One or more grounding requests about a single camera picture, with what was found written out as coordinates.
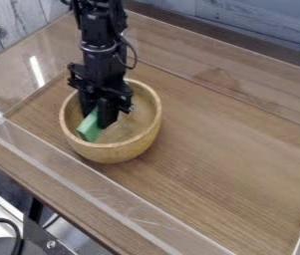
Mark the brown wooden bowl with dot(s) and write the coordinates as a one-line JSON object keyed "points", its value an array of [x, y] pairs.
{"points": [[129, 137]]}

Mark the clear acrylic tray wall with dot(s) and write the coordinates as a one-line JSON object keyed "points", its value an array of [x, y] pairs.
{"points": [[121, 220]]}

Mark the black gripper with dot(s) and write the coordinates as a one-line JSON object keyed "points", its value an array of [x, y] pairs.
{"points": [[101, 71]]}

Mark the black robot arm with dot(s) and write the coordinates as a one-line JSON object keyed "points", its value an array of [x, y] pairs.
{"points": [[102, 22]]}

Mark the green rectangular block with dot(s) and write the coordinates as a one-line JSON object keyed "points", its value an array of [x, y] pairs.
{"points": [[88, 128]]}

